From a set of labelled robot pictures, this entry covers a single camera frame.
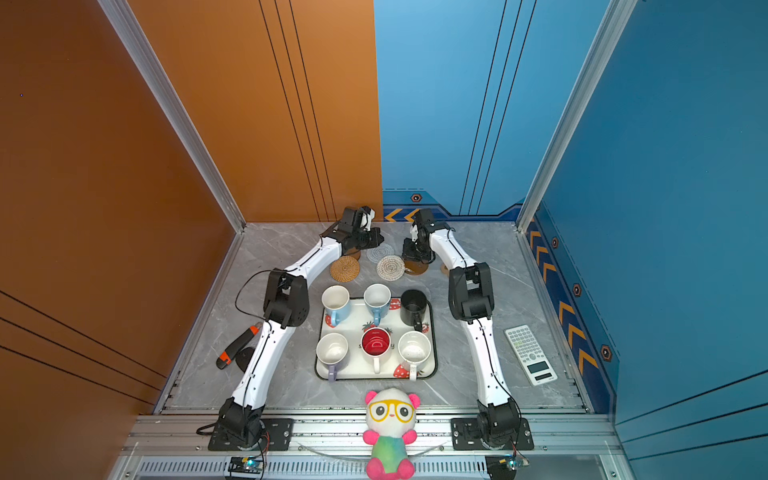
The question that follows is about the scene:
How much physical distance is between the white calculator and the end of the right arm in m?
0.35

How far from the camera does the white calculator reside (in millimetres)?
831

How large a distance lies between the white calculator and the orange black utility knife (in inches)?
31.5

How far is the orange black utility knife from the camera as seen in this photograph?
0.86 metres

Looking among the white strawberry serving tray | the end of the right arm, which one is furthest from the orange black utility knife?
the end of the right arm
